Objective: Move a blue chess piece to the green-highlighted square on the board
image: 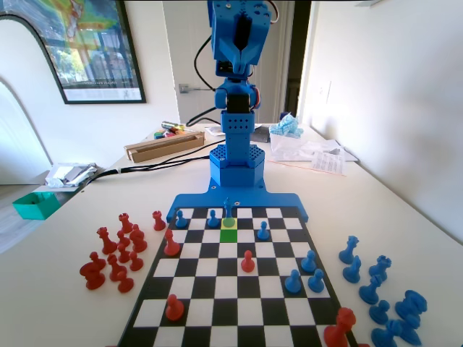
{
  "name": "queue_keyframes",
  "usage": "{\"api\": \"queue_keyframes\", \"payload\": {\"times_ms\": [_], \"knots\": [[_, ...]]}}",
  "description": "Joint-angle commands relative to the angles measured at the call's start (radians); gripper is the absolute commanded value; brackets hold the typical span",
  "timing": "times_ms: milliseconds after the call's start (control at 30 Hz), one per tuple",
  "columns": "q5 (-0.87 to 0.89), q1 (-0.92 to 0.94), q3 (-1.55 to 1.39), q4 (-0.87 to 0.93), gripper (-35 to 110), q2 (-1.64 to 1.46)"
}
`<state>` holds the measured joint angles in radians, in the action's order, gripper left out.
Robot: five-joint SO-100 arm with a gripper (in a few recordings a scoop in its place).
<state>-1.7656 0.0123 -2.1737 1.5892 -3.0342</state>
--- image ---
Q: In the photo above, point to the blue gripper with gear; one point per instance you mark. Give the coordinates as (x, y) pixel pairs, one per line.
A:
(241, 54)

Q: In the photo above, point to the tall blue chess king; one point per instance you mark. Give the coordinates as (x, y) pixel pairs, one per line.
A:
(228, 213)

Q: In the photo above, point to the blue chess pawn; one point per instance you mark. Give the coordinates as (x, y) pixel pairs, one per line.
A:
(316, 281)
(181, 220)
(293, 282)
(213, 219)
(263, 232)
(379, 313)
(308, 262)

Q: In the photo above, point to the red chess rook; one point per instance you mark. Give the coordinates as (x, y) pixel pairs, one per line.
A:
(125, 223)
(158, 221)

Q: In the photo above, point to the red chess bishop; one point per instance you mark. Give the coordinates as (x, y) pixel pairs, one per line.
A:
(138, 239)
(170, 245)

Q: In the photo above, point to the red chess pawn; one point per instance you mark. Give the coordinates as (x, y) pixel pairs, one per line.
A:
(125, 283)
(123, 238)
(135, 262)
(123, 254)
(174, 309)
(247, 262)

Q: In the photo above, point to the blue chess queen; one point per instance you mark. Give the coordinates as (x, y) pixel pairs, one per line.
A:
(349, 251)

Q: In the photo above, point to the blue chess knight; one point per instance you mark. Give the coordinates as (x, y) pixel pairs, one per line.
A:
(352, 271)

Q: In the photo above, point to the red chess piece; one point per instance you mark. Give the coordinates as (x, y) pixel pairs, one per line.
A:
(115, 269)

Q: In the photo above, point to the red chess knight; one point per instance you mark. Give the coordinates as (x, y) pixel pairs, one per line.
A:
(93, 273)

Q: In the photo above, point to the blue chess bishop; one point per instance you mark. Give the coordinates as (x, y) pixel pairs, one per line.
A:
(370, 291)

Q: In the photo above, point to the blue plastic chess rook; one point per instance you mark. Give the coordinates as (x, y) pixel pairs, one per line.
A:
(410, 305)

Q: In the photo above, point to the white door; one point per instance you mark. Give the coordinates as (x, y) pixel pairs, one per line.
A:
(184, 54)

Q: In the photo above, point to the small white paper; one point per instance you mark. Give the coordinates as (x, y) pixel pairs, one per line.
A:
(214, 131)

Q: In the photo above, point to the dark grey flat box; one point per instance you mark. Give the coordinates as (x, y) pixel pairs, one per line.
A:
(261, 134)

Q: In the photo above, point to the blue patterned mask pack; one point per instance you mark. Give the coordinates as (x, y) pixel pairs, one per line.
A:
(287, 126)

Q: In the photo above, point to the silver yellow tube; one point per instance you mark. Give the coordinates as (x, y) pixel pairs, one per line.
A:
(171, 126)

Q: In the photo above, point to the clear plastic bag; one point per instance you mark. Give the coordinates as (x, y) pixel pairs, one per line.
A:
(289, 148)

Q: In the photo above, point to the multicolour marker set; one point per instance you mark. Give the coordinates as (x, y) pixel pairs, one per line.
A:
(162, 135)

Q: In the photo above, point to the long brown cardboard box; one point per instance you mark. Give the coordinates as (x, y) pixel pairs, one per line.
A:
(162, 148)

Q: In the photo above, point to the thin orange stick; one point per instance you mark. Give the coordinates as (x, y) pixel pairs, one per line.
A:
(293, 165)

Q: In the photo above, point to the white paper stack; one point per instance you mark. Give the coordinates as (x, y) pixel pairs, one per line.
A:
(334, 147)

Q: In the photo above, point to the black framed poster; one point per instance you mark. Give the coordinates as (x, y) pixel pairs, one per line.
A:
(94, 54)

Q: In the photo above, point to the printed paper sheet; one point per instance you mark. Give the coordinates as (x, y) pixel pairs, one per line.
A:
(329, 162)

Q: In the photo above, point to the pile of silver white wrappers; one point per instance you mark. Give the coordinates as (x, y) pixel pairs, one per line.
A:
(68, 173)

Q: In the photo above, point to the white arched panel black edge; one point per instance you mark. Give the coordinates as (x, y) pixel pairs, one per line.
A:
(21, 54)

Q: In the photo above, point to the black and white chessboard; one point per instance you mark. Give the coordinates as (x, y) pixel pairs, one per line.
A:
(231, 289)

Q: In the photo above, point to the green plastic bin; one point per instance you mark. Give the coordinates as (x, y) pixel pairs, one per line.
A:
(34, 206)

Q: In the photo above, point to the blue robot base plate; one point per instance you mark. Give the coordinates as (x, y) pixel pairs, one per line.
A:
(275, 202)

